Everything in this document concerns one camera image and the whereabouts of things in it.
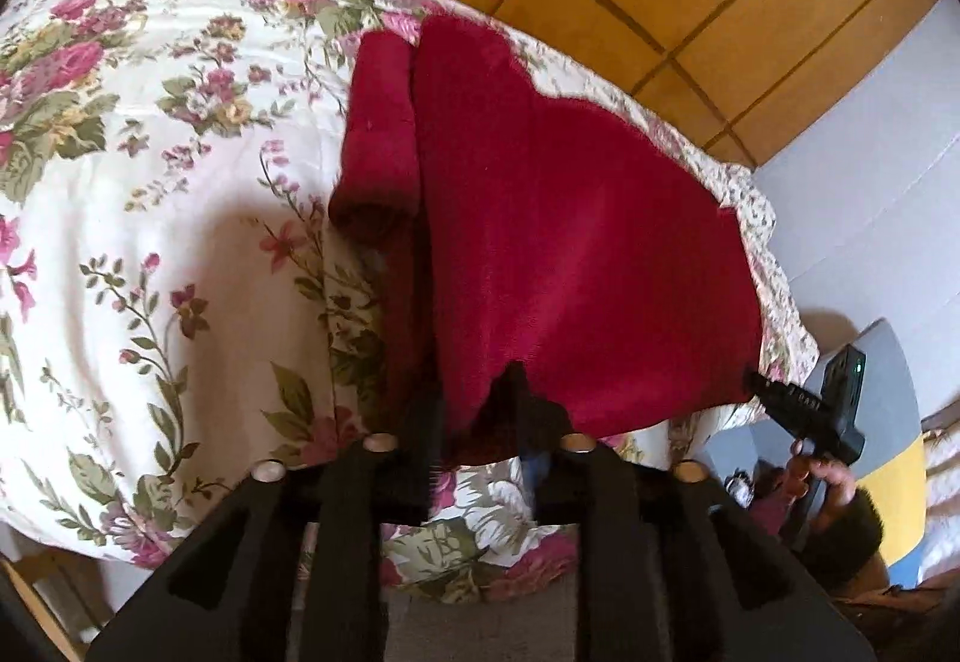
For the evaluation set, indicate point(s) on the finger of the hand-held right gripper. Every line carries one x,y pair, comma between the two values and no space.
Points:
763,390

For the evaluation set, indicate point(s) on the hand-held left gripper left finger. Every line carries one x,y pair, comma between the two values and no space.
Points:
415,478

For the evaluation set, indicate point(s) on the dark red towel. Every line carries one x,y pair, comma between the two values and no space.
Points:
570,234

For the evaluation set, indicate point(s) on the floral blanket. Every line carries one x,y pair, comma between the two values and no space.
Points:
150,219

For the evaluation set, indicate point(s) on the light wooden frame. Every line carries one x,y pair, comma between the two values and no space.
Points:
52,591

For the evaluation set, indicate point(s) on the person's right hand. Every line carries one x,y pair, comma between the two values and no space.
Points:
829,486

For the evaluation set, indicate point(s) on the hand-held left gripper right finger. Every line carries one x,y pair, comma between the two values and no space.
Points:
556,482

